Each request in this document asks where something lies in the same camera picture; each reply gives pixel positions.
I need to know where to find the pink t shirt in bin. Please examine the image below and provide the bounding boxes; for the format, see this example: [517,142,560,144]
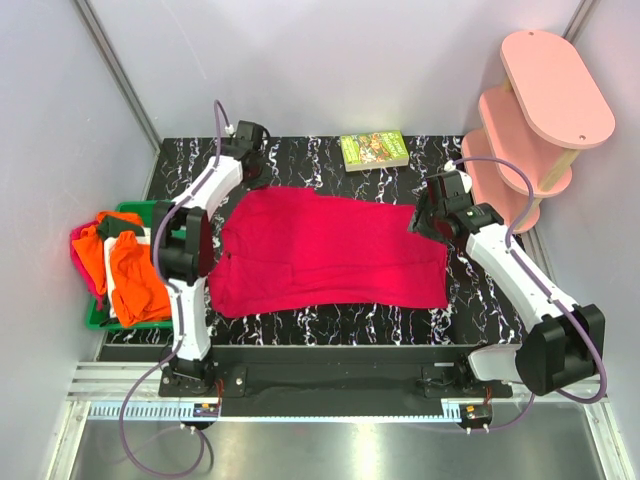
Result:
[69,221,107,311]

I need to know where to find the crimson red t shirt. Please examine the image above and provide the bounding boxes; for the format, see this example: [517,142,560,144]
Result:
[209,187,448,318]

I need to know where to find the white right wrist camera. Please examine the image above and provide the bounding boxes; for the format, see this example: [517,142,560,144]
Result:
[444,160,473,194]

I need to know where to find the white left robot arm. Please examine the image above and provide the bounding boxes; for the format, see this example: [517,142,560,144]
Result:
[151,121,270,396]

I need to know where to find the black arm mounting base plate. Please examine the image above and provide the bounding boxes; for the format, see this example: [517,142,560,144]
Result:
[159,345,512,399]

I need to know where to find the pink three tier shelf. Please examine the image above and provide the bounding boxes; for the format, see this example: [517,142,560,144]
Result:
[462,30,615,234]

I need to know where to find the dark green t shirt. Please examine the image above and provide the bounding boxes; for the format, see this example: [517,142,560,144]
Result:
[96,216,145,240]

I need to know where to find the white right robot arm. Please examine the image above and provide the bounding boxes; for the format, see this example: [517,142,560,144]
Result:
[409,169,605,397]

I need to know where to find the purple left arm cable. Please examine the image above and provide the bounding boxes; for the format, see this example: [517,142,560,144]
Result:
[117,99,236,476]

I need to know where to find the green plastic bin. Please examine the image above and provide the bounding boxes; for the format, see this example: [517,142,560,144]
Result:
[85,200,172,332]

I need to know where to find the orange t shirt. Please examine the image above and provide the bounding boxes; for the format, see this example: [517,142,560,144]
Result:
[92,211,171,327]

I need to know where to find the aluminium frame rail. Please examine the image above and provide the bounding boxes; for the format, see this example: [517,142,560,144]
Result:
[71,0,162,152]

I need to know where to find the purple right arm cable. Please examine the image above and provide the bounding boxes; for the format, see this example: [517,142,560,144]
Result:
[444,156,609,432]

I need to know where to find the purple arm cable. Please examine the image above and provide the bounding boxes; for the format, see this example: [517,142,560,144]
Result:
[117,99,236,476]
[444,156,609,432]

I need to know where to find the green paperback book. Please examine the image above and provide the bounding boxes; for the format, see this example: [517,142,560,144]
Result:
[340,130,409,172]

